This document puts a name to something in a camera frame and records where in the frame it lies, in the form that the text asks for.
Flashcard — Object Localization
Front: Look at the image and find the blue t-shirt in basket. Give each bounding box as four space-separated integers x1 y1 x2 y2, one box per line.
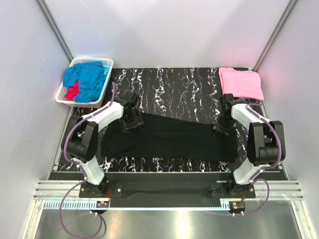
62 61 110 103

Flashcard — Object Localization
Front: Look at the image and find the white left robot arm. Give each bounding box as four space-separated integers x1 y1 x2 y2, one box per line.
61 92 144 197

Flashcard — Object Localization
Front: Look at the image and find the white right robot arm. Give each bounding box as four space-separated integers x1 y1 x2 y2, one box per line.
213 94 286 198

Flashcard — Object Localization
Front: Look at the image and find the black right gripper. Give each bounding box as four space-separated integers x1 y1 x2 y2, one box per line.
212 115 236 138

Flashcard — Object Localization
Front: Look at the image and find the red t-shirt in basket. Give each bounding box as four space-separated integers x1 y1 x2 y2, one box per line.
64 81 79 101

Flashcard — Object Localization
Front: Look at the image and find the black t-shirt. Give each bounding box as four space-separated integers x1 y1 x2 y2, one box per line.
101 113 238 162

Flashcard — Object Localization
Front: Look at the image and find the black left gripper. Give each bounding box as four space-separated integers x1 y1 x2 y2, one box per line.
119 108 144 134

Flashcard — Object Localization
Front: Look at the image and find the aluminium frame rail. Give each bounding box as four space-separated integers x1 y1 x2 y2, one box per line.
33 181 304 211

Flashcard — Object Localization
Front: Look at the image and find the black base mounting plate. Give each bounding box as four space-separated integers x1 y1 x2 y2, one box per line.
79 172 255 209

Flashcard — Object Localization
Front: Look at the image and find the folded pink t-shirt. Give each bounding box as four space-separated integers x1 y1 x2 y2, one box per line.
218 68 264 101

